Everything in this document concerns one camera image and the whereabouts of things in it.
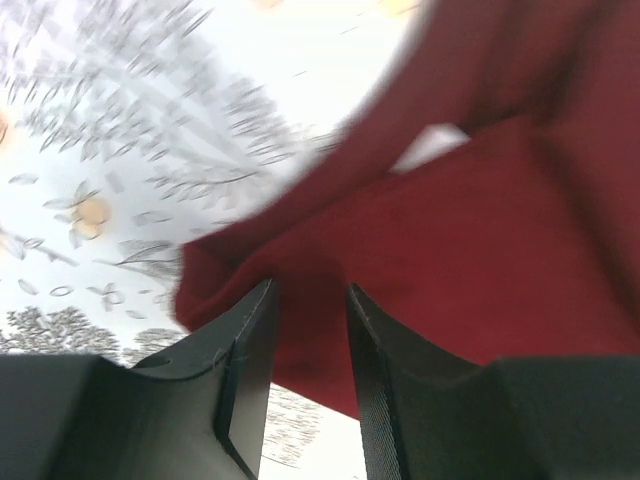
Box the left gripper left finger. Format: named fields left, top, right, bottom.
left=1, top=280, right=279, bottom=479

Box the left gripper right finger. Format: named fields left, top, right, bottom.
left=346, top=285, right=639, bottom=479

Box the dark red t shirt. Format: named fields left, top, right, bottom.
left=175, top=0, right=639, bottom=416

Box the floral patterned table mat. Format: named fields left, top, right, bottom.
left=0, top=0, right=431, bottom=480

